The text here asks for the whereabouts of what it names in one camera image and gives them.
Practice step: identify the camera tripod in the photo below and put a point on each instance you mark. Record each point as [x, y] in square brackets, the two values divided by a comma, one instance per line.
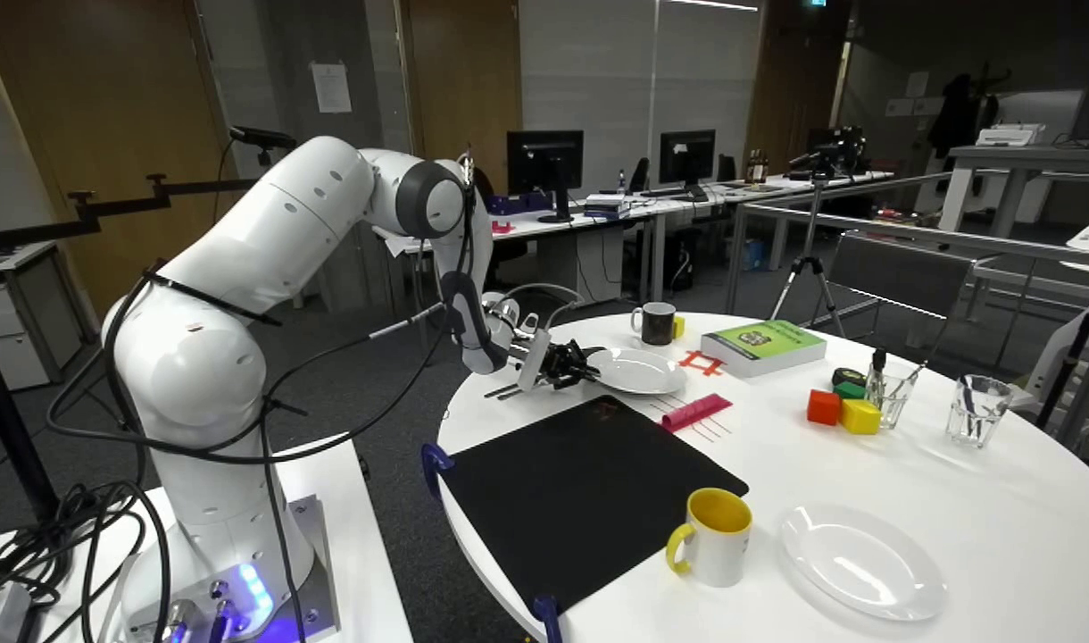
[838, 156]

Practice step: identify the green block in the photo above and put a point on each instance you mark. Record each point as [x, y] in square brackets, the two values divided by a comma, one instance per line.
[852, 384]

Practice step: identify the silver knife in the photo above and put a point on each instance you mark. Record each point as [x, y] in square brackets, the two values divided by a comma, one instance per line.
[504, 392]

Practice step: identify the green book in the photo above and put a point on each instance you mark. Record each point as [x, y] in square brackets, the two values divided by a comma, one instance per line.
[761, 347]

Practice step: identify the black mug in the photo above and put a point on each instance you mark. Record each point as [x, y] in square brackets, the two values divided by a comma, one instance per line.
[656, 323]

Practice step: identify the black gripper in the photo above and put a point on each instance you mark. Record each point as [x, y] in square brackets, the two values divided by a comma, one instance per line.
[563, 366]

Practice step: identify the clear glass plate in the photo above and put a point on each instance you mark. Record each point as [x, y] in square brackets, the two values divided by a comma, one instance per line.
[859, 567]

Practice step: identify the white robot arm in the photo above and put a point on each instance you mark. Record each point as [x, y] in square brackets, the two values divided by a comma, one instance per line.
[193, 368]

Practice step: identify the yellow block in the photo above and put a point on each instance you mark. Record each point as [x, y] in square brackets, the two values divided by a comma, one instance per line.
[862, 416]

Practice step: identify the yellow and white mug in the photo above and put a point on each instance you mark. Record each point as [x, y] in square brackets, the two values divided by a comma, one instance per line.
[712, 540]

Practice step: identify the computer monitor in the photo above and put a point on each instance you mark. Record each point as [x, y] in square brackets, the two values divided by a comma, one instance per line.
[688, 156]
[551, 163]

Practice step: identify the orange plastic frame piece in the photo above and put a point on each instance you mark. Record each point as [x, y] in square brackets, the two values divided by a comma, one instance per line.
[702, 363]

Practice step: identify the clear empty glass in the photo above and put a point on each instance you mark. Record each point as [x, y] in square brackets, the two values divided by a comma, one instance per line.
[975, 410]

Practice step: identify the clear glass with pens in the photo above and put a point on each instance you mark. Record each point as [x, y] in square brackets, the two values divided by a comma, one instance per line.
[889, 384]

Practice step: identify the orange cube block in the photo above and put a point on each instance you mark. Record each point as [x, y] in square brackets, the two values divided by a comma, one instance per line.
[826, 410]

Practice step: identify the white round table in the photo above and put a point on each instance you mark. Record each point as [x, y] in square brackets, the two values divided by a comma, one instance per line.
[1007, 525]

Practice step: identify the black placemat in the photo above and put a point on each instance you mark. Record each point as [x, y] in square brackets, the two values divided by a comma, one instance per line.
[575, 498]

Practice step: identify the white ceramic plate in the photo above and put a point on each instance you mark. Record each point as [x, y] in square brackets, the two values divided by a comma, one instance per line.
[632, 373]

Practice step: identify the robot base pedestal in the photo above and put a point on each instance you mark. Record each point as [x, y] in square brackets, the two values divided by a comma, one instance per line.
[350, 584]

